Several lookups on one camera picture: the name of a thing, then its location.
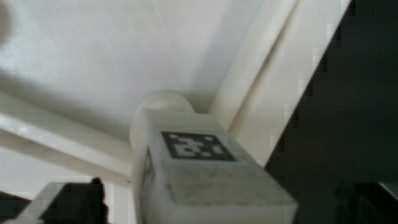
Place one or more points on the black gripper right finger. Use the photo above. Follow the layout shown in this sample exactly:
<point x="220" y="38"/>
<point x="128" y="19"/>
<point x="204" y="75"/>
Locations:
<point x="366" y="203"/>

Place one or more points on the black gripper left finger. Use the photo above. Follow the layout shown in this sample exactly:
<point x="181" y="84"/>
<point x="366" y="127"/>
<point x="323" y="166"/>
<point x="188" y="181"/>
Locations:
<point x="67" y="204"/>

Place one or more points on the white table leg with tag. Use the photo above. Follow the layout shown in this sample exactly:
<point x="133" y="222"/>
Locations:
<point x="201" y="185"/>

